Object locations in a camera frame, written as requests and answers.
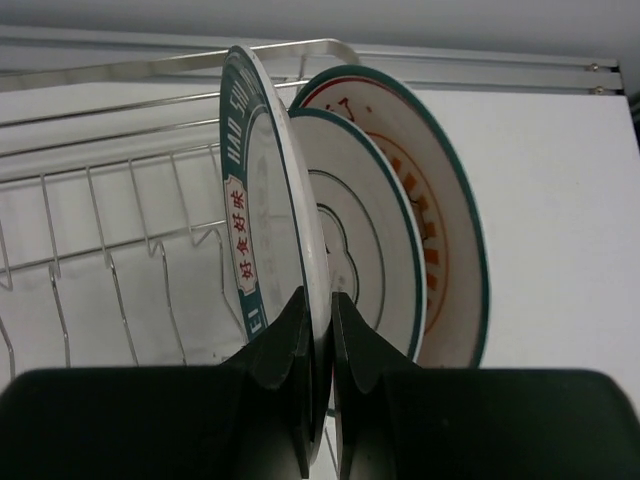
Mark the white plate with orange sunburst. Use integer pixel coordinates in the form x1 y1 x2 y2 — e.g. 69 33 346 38
293 65 490 368

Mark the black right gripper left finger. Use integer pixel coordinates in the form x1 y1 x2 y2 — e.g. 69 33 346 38
1 290 313 479

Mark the aluminium table frame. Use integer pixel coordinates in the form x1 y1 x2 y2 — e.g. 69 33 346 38
1 25 624 95

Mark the wire dish rack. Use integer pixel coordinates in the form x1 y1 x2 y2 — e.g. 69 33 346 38
0 37 361 480

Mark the white plate with green rings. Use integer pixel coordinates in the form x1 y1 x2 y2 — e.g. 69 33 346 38
289 107 428 360

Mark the plate with teal lettered rim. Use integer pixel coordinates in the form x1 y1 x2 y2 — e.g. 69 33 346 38
219 45 331 443

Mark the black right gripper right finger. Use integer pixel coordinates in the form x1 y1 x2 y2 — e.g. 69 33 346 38
331 293 639 479

